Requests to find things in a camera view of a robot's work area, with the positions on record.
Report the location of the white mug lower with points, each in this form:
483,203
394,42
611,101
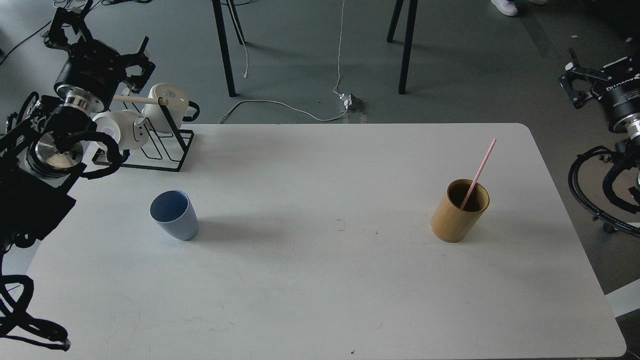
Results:
128,128

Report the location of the black wire mug rack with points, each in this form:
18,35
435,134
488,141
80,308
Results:
162,152

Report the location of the black table leg left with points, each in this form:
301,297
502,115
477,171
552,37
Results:
220,29

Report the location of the black table leg right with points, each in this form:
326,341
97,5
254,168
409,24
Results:
412,14

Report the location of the pink chopstick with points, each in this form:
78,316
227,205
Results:
474,182

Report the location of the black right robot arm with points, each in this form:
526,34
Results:
625,156

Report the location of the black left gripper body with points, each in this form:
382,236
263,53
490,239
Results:
93,67

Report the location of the white shoe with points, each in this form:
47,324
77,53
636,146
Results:
506,7

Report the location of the blue plastic cup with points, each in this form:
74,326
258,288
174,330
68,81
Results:
174,212

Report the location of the white mug upper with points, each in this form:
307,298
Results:
181,109

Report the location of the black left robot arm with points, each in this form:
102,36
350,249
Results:
52,141

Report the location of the floor power socket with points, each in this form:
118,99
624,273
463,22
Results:
352,103

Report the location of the black table leg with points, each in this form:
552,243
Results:
220,29
412,14

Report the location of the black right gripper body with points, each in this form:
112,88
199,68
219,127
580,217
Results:
619,94

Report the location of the bamboo cylinder holder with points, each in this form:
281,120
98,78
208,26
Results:
451,221

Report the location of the white mug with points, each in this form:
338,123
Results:
128,128
181,109

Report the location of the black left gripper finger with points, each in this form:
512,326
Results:
141,60
56,38

